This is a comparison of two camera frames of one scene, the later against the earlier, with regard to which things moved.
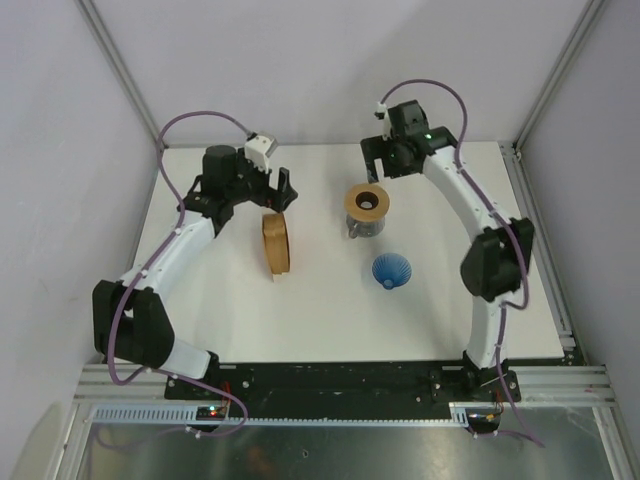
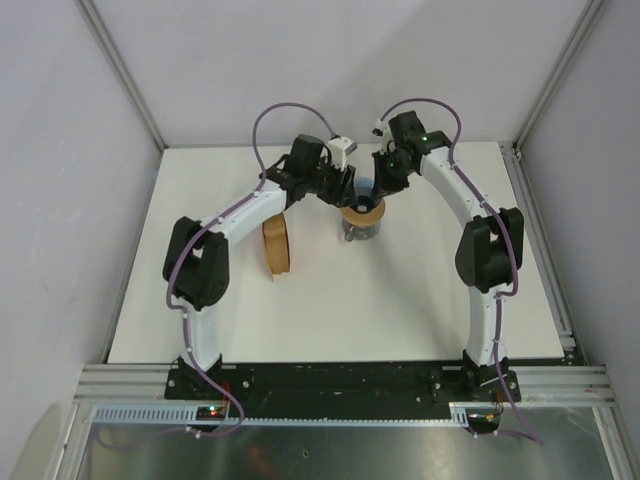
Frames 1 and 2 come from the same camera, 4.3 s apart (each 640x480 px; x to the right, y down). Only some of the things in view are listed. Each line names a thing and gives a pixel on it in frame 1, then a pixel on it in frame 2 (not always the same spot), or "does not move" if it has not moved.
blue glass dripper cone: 391,270 -> 363,187
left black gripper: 277,200 -> 342,194
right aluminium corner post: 590,12 does not move
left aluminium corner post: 92,14 does not move
